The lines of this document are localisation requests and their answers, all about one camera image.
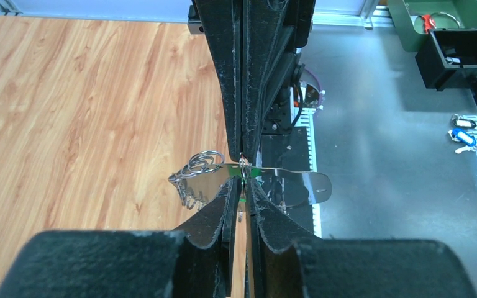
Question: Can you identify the green plastic tray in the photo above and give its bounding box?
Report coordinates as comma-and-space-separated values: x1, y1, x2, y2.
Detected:
387, 0, 477, 52

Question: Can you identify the black key tag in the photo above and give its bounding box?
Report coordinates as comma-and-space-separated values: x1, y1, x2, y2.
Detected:
451, 114, 477, 129

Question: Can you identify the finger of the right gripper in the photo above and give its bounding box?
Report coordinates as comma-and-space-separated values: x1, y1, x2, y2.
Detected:
193, 0, 243, 161
242, 1, 316, 158

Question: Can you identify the spare blue key tag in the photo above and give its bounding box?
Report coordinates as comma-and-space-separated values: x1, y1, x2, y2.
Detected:
448, 127, 477, 154

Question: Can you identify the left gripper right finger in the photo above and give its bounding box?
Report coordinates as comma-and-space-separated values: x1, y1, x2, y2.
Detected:
245, 179, 477, 297

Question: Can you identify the black plastic box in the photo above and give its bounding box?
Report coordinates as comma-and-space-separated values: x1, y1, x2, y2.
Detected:
416, 29, 477, 91

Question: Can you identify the metal keyring holder plate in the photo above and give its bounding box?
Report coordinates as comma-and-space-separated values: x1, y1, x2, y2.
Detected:
168, 150, 332, 212

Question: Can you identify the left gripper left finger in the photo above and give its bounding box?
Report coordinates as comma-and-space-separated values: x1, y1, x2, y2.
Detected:
0, 177, 240, 297

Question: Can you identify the green key tag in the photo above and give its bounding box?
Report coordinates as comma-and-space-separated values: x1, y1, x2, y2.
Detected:
225, 163, 262, 203

